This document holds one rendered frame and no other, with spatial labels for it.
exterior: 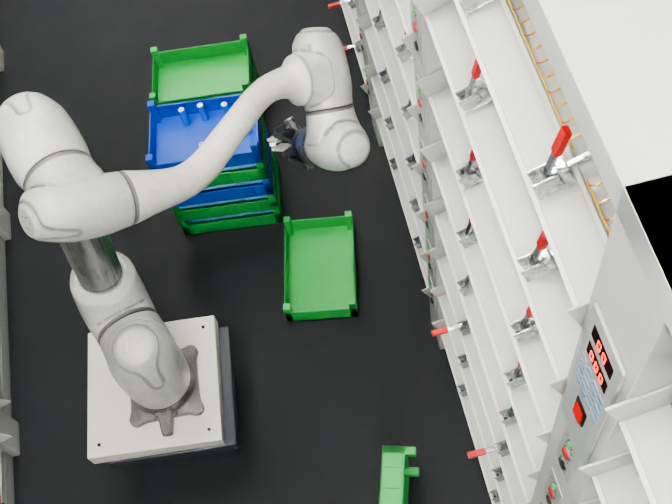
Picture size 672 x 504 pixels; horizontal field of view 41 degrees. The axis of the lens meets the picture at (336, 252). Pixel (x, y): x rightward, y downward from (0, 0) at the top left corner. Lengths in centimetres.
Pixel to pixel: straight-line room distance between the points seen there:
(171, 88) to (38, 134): 127
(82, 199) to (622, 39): 104
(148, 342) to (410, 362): 77
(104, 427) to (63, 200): 86
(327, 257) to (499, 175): 148
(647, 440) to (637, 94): 31
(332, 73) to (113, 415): 101
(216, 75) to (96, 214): 135
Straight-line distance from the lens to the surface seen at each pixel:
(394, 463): 217
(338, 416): 243
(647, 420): 86
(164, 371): 206
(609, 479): 104
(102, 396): 232
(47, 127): 167
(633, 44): 76
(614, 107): 72
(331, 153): 180
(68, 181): 160
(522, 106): 101
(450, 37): 133
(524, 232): 115
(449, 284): 197
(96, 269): 201
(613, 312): 78
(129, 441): 227
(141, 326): 206
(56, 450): 261
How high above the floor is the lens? 229
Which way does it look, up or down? 61 degrees down
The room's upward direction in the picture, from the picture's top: 14 degrees counter-clockwise
